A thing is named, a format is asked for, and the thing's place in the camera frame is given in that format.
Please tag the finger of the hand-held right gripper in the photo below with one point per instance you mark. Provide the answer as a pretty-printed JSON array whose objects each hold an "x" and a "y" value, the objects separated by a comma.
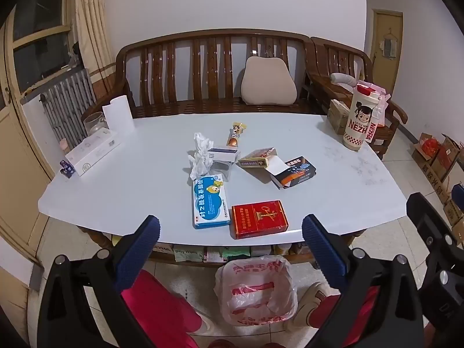
[
  {"x": 459, "y": 192},
  {"x": 426, "y": 217}
]

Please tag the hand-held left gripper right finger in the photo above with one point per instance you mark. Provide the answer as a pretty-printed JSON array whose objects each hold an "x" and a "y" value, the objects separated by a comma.
[{"x": 321, "y": 246}]

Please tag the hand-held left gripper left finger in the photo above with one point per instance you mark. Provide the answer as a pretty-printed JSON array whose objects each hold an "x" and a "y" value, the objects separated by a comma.
[{"x": 139, "y": 250}]

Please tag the black cigarette box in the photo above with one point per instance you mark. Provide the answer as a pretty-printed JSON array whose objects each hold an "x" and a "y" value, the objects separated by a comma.
[{"x": 297, "y": 172}]

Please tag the bin with white plastic bag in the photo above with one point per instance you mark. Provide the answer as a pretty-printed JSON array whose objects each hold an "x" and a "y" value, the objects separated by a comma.
[{"x": 253, "y": 297}]

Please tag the white and blue medicine box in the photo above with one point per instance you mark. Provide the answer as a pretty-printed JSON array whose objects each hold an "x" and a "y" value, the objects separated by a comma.
[{"x": 223, "y": 154}]

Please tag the wooden table base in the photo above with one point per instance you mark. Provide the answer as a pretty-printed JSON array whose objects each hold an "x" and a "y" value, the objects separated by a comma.
[{"x": 98, "y": 237}]

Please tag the row of packets under table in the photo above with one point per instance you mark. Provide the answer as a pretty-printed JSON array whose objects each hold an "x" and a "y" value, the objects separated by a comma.
[{"x": 188, "y": 253}]

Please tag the beige shoe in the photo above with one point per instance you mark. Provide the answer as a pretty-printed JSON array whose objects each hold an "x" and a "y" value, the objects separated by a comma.
[{"x": 308, "y": 304}]

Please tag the person's red pants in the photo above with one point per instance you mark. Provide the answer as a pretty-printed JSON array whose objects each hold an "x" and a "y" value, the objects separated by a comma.
[{"x": 159, "y": 308}]

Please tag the light blue medicine box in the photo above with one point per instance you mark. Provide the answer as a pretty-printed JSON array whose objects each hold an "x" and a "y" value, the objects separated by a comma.
[{"x": 210, "y": 203}]

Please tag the white shoe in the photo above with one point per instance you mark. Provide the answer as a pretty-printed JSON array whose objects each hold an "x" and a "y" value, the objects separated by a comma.
[{"x": 205, "y": 324}]

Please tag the red and white printed bag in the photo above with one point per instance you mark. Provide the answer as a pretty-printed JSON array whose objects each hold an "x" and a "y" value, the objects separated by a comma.
[{"x": 371, "y": 132}]

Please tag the small purple object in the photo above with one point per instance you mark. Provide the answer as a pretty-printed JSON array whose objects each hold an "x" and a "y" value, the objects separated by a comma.
[{"x": 67, "y": 169}]

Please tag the long white carton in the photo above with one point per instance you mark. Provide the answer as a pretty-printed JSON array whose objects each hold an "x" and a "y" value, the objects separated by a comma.
[{"x": 92, "y": 152}]

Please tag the yellow and red cigarette box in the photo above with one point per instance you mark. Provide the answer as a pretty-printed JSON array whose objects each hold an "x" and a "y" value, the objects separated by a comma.
[{"x": 253, "y": 159}]

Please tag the crumpled white tissue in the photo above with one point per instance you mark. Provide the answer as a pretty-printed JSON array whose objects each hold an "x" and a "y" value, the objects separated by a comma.
[{"x": 199, "y": 156}]

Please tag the white cartoon tumbler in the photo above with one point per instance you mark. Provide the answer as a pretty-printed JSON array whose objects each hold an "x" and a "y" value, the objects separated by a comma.
[{"x": 357, "y": 123}]

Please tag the pink plastic bag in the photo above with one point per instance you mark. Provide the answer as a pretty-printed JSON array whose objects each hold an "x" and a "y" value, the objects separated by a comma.
[{"x": 380, "y": 92}]

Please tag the brown cardboard tissue box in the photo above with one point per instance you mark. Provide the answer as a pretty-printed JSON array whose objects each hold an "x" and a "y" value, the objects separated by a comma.
[{"x": 339, "y": 116}]

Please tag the clear glass jar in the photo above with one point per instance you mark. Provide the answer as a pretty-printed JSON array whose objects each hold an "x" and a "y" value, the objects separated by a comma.
[{"x": 95, "y": 125}]

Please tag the white paper towel roll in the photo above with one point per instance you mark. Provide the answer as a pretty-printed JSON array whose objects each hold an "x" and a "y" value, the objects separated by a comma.
[{"x": 118, "y": 116}]

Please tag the yellow snack wrapper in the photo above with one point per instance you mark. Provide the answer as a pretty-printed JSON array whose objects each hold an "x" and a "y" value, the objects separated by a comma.
[{"x": 235, "y": 137}]

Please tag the grey rolled cloth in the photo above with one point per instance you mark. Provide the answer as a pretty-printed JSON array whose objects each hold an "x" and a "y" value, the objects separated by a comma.
[{"x": 342, "y": 79}]

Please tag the grey radiator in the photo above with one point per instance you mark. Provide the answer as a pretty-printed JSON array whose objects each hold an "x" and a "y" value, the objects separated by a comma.
[{"x": 69, "y": 98}]

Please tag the beige back cushion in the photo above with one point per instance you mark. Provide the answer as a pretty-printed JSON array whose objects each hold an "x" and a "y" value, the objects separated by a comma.
[{"x": 268, "y": 83}]

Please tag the wooden armchair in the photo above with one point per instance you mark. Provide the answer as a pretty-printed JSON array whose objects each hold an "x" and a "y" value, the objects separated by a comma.
[{"x": 340, "y": 61}]

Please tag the yellow wooden door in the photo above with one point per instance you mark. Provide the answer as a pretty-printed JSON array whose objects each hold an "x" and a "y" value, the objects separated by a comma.
[{"x": 380, "y": 25}]

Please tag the long wooden sofa bench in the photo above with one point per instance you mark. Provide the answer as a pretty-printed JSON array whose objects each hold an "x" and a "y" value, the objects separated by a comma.
[{"x": 203, "y": 61}]

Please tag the cream curtain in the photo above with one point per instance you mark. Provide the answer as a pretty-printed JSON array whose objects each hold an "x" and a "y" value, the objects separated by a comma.
[{"x": 90, "y": 25}]

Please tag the window with beige frame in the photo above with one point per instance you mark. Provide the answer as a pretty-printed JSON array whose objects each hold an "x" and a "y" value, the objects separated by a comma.
[{"x": 36, "y": 7}]

